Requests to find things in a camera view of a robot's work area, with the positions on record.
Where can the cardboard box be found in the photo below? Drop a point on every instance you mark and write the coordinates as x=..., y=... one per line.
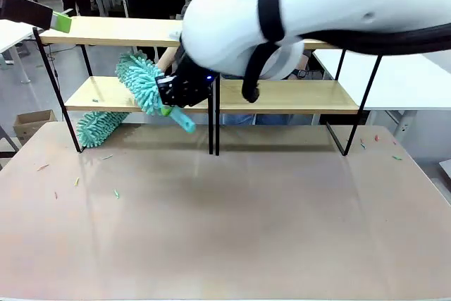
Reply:
x=33, y=124

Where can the black wristwatch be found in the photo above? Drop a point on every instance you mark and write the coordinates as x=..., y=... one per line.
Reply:
x=302, y=74

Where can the blue paper scrap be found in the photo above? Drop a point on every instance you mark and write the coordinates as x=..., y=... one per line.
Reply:
x=363, y=144

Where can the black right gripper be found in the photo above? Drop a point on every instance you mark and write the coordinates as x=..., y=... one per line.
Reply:
x=190, y=86

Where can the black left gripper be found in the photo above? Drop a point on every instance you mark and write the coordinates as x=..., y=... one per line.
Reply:
x=24, y=10

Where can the dark grey chair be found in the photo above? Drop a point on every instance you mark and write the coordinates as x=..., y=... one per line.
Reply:
x=7, y=143

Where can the large white table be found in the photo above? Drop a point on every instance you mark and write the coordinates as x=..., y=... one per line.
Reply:
x=405, y=82

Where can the wooden shelf unit black frame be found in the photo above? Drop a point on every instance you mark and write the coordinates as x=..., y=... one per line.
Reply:
x=105, y=35
x=299, y=96

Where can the person's left hand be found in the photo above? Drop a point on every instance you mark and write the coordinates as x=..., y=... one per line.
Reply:
x=293, y=74

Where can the person's bare right forearm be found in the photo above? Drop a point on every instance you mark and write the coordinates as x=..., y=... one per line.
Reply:
x=170, y=59

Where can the orange paper scrap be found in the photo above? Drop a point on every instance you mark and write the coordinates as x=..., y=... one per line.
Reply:
x=43, y=167

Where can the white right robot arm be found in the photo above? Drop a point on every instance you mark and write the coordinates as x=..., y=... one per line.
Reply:
x=317, y=1

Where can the small white table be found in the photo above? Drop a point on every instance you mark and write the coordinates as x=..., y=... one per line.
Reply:
x=10, y=33

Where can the pale paper scrap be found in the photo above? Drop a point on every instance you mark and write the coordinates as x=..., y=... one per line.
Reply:
x=107, y=156

